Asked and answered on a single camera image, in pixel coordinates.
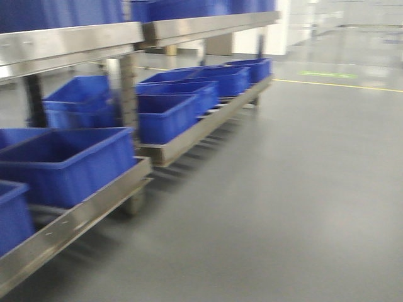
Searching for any blue bin shelf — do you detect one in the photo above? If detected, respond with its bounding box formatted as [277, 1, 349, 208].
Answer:
[1, 0, 124, 33]
[1, 127, 137, 208]
[130, 0, 277, 23]

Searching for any blue bin bottom shelf front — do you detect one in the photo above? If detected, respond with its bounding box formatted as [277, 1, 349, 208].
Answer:
[1, 127, 137, 208]

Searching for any blue bin back left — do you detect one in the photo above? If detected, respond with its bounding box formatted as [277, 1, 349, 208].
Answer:
[42, 75, 120, 129]

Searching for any stainless steel shelf rack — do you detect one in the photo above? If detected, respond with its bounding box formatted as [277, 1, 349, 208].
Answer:
[135, 11, 281, 167]
[1, 22, 152, 296]

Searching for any blue bin bottom shelf corner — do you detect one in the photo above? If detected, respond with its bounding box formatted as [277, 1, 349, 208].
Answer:
[1, 180, 35, 257]

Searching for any blue bin middle shelf right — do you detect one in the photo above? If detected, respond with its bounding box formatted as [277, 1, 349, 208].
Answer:
[130, 0, 277, 23]

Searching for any blue bin middle shelf left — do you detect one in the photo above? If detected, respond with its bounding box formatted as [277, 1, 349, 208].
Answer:
[1, 0, 124, 33]

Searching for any stainless steel right shelf rack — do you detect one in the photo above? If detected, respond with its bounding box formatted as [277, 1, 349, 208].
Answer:
[135, 11, 281, 167]

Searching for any blue bin right rack far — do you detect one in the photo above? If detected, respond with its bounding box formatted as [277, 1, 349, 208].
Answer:
[224, 58, 273, 84]

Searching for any blue bin right rack front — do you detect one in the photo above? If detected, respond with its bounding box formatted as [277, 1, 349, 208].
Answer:
[138, 94, 197, 145]

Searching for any blue bin rack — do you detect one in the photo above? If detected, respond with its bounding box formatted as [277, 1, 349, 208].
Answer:
[138, 94, 197, 145]
[135, 65, 251, 98]
[134, 81, 219, 117]
[224, 58, 273, 84]

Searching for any stainless steel left shelf rack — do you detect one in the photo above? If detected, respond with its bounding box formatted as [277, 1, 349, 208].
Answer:
[1, 22, 152, 296]

